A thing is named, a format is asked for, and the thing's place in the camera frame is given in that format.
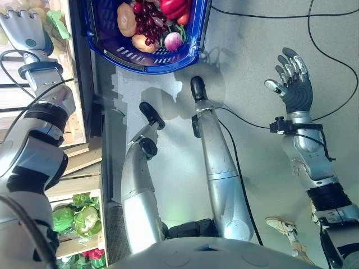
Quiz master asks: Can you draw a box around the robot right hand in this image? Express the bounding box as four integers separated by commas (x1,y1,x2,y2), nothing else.
264,47,314,115

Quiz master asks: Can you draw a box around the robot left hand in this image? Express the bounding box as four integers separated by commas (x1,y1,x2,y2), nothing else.
0,9,54,67

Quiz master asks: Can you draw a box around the blue plastic shopping basket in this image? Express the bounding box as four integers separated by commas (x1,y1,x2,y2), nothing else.
82,0,213,75

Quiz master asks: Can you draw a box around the green leafy vegetable in basket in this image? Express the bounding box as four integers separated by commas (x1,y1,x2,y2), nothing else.
167,23,188,43

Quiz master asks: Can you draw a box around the green leaf vegetable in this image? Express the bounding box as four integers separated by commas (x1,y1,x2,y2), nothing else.
45,10,72,41

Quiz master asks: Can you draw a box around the brown potato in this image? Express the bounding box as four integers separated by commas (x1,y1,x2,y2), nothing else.
117,2,138,38

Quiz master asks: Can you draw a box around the robot right leg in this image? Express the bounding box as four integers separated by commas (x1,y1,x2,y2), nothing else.
190,76,255,242

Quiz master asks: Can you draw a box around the robot leg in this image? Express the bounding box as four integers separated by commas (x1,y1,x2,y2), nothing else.
120,101,169,255
190,76,255,242

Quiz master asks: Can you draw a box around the orange-brown round potato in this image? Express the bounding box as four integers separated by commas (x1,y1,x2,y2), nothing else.
131,33,159,54

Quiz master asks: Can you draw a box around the dark red grape bunch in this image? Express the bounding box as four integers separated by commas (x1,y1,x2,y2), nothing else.
132,1,169,47

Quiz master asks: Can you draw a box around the person's shoe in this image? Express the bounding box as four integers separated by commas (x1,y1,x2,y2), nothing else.
265,216,298,239

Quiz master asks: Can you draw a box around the purple white onion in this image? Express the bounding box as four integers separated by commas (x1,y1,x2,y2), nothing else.
164,31,185,52

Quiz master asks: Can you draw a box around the small red tomato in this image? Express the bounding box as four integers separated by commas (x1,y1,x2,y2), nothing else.
176,13,192,26

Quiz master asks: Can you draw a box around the wooden crate shelf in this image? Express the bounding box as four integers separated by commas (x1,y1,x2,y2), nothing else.
0,0,109,267

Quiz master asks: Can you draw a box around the red bell pepper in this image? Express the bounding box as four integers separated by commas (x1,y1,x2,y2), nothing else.
159,0,193,20

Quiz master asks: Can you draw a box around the person's leg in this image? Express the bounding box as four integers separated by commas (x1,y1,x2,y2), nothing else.
288,232,316,265

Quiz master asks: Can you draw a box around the robot black waist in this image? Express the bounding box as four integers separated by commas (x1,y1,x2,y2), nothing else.
167,218,220,239

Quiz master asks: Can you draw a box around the green lettuce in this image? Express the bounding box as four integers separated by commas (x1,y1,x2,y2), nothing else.
72,192,100,208

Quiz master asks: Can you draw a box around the robot silver torso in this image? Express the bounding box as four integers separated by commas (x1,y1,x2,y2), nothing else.
105,236,323,269

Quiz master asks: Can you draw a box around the robot left leg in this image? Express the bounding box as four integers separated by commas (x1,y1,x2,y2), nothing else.
120,101,169,255

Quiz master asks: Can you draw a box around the pale green cabbage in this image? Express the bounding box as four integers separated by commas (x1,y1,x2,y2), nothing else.
73,205,102,238

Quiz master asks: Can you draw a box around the red pepper on shelf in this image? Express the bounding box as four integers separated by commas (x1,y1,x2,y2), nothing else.
80,247,107,261

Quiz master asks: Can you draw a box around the black wrist clamp with camera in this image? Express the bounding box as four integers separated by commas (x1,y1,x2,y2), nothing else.
269,115,324,136

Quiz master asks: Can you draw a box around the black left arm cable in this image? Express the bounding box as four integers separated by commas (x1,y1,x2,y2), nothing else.
0,49,76,101

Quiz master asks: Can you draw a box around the black floor cable looped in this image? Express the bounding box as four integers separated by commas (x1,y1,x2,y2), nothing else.
307,0,359,122

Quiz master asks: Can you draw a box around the black shelf frame post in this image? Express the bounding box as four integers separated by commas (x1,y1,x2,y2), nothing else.
69,0,105,138

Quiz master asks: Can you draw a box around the black floor cable straight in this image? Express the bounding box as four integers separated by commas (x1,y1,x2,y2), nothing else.
209,0,359,20

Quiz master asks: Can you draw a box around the black cable along leg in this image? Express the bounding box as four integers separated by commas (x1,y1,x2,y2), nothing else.
215,107,271,247

